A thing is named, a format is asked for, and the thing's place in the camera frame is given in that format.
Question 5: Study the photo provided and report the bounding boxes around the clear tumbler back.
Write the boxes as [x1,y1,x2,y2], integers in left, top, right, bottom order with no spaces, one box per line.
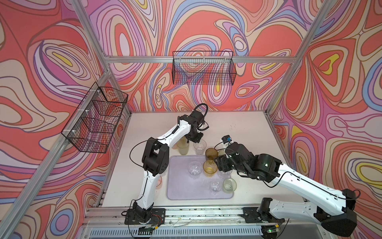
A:
[188,161,203,179]

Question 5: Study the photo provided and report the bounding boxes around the small clear glass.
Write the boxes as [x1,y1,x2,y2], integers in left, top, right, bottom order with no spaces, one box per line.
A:
[210,179,222,194]

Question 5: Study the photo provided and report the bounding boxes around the small green glass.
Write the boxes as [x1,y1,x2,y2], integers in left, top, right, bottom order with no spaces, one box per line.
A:
[218,149,225,156]

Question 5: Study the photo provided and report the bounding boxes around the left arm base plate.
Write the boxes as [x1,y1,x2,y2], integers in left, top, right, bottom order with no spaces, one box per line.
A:
[121,208,166,225]

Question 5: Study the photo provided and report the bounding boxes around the black wire basket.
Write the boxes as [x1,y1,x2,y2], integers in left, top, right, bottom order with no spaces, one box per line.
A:
[61,83,128,153]
[172,50,237,86]

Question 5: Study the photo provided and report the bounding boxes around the yellow smooth cup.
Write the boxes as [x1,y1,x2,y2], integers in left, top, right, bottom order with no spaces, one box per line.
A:
[203,159,218,177]

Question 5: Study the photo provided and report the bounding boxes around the black wire basket left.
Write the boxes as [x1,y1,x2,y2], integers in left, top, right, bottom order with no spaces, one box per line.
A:
[61,83,128,153]

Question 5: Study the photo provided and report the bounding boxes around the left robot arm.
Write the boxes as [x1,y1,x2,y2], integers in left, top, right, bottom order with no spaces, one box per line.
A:
[132,111,205,222]

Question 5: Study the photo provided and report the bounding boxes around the olive amber textured cup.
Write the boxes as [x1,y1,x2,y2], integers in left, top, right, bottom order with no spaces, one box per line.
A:
[205,148,218,161]

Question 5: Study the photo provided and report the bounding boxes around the tall pale green cup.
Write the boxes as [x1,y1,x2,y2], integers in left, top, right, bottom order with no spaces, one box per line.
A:
[177,136,189,155]

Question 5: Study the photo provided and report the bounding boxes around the pale green textured cup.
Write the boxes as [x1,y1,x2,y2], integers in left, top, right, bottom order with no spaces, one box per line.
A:
[223,178,237,194]

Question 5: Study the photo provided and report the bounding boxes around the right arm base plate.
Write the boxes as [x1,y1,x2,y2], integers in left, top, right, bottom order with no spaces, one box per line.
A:
[240,207,285,224]

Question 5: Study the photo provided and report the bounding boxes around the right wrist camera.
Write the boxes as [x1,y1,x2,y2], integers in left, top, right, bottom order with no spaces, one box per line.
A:
[221,135,232,144]

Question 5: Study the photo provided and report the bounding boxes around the lavender plastic tray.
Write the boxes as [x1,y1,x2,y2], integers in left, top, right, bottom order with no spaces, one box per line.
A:
[167,155,234,200]

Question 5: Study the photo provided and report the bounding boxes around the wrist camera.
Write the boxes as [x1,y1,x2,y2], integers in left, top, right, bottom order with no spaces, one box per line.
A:
[190,110,205,127]
[221,135,232,144]

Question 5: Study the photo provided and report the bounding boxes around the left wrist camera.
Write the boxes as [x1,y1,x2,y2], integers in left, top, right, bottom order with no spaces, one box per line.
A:
[190,110,205,127]

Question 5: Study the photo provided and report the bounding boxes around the clear faceted glass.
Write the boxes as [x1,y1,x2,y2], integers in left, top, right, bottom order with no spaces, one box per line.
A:
[217,170,232,180]
[194,139,207,155]

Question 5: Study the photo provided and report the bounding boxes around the pink cup front left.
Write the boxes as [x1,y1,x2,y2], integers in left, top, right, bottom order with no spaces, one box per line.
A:
[156,175,163,189]

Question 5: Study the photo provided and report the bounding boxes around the black wire basket back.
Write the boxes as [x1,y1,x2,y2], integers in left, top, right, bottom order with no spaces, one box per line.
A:
[172,50,237,86]

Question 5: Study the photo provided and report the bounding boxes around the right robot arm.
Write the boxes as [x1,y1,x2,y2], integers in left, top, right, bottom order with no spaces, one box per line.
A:
[214,137,360,237]

